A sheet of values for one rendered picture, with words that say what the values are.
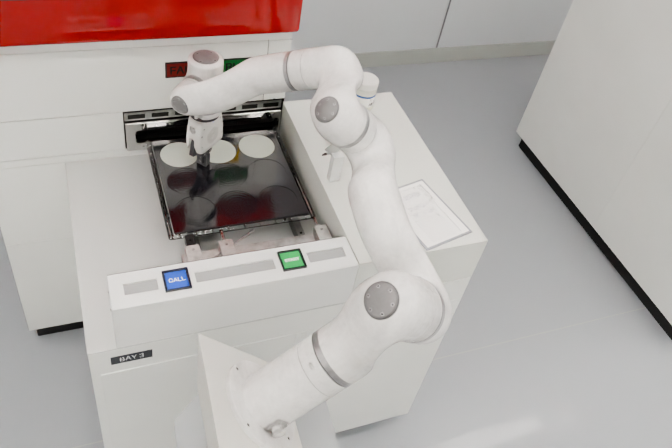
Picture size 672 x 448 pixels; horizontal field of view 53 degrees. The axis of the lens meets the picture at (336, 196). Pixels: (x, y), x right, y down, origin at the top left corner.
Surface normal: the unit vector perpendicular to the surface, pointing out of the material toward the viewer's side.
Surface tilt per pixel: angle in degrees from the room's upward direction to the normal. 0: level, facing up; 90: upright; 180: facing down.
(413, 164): 0
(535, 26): 90
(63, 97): 90
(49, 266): 90
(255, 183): 0
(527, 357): 0
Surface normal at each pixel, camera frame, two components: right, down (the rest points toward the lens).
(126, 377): 0.33, 0.69
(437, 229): 0.15, -0.71
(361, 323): -0.83, 0.18
